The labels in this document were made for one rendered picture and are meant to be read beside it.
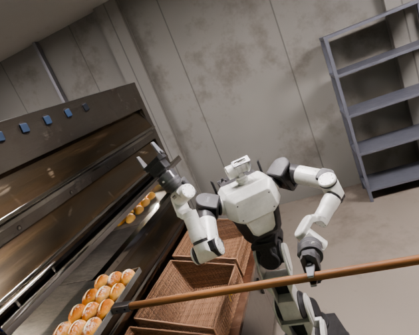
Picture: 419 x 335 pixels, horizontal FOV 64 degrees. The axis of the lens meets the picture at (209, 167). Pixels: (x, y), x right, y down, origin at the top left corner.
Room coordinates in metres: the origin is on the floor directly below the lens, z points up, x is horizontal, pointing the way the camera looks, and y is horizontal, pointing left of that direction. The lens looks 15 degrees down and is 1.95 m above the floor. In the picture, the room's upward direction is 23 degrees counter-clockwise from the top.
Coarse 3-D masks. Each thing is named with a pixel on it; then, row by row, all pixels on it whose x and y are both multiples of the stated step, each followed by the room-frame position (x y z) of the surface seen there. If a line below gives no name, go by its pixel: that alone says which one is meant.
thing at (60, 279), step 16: (176, 160) 2.62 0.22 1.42; (144, 192) 2.07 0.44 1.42; (128, 208) 1.87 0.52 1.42; (112, 224) 1.71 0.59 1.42; (96, 240) 1.56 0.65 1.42; (80, 256) 1.44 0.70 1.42; (64, 272) 1.34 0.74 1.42; (48, 288) 1.24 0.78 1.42; (32, 304) 1.16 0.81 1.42; (0, 320) 1.20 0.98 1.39; (16, 320) 1.09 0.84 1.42
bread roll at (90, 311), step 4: (88, 304) 1.33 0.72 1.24; (92, 304) 1.33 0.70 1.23; (96, 304) 1.34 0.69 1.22; (84, 308) 1.31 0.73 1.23; (88, 308) 1.31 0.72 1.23; (92, 308) 1.31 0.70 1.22; (96, 308) 1.32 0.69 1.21; (84, 312) 1.29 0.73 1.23; (88, 312) 1.29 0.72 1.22; (92, 312) 1.30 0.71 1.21; (84, 316) 1.28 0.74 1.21; (88, 316) 1.28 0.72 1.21; (92, 316) 1.29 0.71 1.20; (84, 320) 1.28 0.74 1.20
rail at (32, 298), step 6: (120, 210) 1.83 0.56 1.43; (114, 216) 1.77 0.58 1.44; (108, 222) 1.70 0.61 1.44; (102, 228) 1.64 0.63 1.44; (96, 234) 1.59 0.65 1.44; (90, 240) 1.54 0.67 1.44; (84, 246) 1.49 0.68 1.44; (78, 252) 1.45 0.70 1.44; (72, 258) 1.41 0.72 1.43; (66, 264) 1.37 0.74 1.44; (60, 270) 1.33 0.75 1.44; (54, 276) 1.29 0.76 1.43; (48, 282) 1.26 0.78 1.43; (42, 288) 1.23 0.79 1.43; (36, 294) 1.20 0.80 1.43; (30, 300) 1.17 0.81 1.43; (24, 306) 1.14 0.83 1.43; (18, 312) 1.11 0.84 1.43; (12, 318) 1.09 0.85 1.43; (6, 324) 1.06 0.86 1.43; (0, 330) 1.05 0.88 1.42
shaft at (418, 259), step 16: (416, 256) 0.87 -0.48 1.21; (320, 272) 0.97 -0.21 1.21; (336, 272) 0.95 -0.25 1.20; (352, 272) 0.93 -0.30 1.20; (368, 272) 0.91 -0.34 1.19; (224, 288) 1.09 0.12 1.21; (240, 288) 1.06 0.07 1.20; (256, 288) 1.04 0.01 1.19; (144, 304) 1.21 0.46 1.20; (160, 304) 1.19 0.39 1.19
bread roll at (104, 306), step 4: (104, 300) 1.31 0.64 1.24; (108, 300) 1.31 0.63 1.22; (112, 300) 1.33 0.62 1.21; (100, 304) 1.29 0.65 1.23; (104, 304) 1.29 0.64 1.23; (108, 304) 1.29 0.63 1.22; (112, 304) 1.31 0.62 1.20; (100, 308) 1.27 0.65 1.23; (104, 308) 1.27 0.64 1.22; (108, 308) 1.28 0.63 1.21; (96, 312) 1.27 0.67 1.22; (100, 312) 1.26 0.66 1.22; (104, 312) 1.26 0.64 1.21; (96, 316) 1.27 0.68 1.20; (100, 316) 1.25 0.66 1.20; (104, 316) 1.26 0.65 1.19
